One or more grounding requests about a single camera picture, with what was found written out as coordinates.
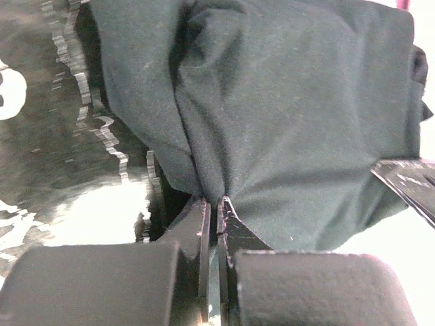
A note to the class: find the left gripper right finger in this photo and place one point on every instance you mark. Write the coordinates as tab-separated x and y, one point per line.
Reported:
232	236

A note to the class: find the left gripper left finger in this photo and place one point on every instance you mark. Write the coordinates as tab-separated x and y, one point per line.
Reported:
191	229

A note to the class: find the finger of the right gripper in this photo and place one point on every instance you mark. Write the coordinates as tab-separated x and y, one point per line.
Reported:
412	181

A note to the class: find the black t shirt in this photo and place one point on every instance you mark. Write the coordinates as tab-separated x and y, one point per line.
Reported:
283	106

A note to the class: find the black marble pattern mat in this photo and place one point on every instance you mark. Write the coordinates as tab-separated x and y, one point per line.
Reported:
71	172

